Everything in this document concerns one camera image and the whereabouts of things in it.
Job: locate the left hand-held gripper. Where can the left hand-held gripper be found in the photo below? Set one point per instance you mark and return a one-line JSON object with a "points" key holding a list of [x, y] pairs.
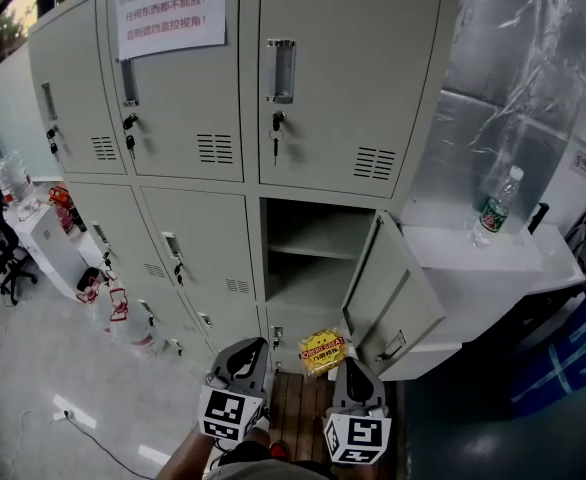
{"points": [[233, 408]]}

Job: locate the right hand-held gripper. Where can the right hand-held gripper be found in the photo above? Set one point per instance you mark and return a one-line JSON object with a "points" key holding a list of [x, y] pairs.
{"points": [[358, 433]]}

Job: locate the yellow snack packet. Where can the yellow snack packet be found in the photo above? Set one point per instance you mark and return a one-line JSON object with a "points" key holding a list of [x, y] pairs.
{"points": [[322, 354]]}

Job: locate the grey metal locker cabinet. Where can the grey metal locker cabinet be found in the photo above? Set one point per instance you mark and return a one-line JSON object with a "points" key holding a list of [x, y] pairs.
{"points": [[198, 218]]}

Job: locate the person's left forearm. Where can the person's left forearm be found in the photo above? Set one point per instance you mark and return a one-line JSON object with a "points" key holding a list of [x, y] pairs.
{"points": [[183, 455]]}

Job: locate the person's right shoe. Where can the person's right shoe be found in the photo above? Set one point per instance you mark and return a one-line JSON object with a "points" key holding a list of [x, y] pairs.
{"points": [[278, 450]]}

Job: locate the wooden slat pallet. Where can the wooden slat pallet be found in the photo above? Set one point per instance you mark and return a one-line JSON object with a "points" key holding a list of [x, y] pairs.
{"points": [[298, 408]]}

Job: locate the person's clothing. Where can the person's clothing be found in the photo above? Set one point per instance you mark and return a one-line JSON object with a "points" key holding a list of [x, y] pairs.
{"points": [[273, 470]]}

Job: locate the white power strip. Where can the white power strip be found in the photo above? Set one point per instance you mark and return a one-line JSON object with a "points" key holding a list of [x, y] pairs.
{"points": [[64, 415]]}

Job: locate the white stepped block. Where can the white stepped block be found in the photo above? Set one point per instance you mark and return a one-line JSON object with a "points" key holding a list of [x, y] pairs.
{"points": [[473, 293]]}

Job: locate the blue wrapped package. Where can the blue wrapped package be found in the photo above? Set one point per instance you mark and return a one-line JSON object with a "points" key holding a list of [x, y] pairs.
{"points": [[573, 358]]}

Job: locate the white water dispenser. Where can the white water dispenser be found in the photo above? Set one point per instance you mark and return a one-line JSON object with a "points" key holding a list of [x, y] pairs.
{"points": [[48, 248]]}

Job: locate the clear green label water bottle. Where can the clear green label water bottle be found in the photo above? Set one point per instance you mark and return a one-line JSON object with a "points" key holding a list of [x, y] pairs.
{"points": [[493, 213]]}

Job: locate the grey backpack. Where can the grey backpack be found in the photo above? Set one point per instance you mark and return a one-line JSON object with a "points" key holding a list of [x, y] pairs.
{"points": [[579, 245]]}

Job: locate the large clear water jug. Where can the large clear water jug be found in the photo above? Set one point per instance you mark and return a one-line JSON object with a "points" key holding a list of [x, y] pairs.
{"points": [[14, 178]]}

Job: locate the silver foil sheet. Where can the silver foil sheet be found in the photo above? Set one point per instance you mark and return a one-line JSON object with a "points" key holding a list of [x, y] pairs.
{"points": [[513, 68]]}

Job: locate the white paper notice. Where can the white paper notice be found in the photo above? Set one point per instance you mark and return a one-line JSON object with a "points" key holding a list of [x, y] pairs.
{"points": [[170, 13]]}

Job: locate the small white wall sign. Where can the small white wall sign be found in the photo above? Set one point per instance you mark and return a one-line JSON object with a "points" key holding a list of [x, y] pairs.
{"points": [[582, 163]]}

